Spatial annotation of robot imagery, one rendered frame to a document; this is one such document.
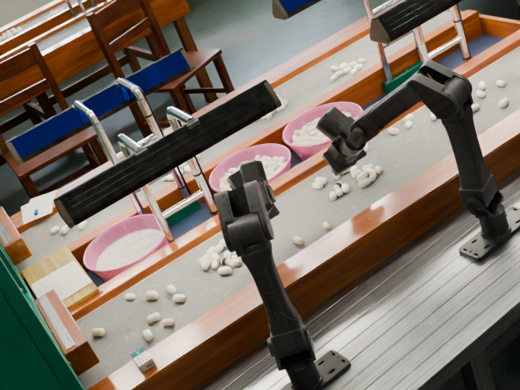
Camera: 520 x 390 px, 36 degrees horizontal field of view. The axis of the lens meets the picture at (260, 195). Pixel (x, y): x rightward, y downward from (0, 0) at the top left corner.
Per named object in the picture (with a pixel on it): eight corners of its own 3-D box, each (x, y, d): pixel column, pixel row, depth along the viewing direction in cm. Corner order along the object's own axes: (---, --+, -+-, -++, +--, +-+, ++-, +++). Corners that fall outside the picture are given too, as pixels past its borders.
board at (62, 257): (100, 292, 216) (97, 288, 215) (50, 322, 211) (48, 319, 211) (67, 248, 243) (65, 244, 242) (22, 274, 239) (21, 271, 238)
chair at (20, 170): (60, 250, 412) (-30, 97, 369) (41, 222, 449) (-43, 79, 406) (135, 206, 424) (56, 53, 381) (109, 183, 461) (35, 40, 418)
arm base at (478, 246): (449, 227, 189) (472, 235, 183) (507, 183, 196) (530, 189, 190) (457, 252, 192) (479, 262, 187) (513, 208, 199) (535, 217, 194)
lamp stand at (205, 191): (260, 254, 221) (200, 114, 199) (200, 292, 215) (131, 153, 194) (230, 230, 236) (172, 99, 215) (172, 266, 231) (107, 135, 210)
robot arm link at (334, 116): (309, 135, 201) (328, 106, 192) (325, 117, 206) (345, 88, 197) (344, 164, 200) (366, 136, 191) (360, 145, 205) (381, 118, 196)
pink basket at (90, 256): (193, 234, 242) (180, 209, 238) (159, 293, 222) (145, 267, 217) (120, 242, 254) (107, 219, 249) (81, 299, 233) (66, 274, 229)
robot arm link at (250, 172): (235, 173, 197) (223, 162, 186) (268, 162, 196) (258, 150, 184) (248, 217, 194) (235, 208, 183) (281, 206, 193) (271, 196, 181)
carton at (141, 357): (155, 364, 181) (152, 358, 180) (142, 373, 180) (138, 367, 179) (146, 352, 186) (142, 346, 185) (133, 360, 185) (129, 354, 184)
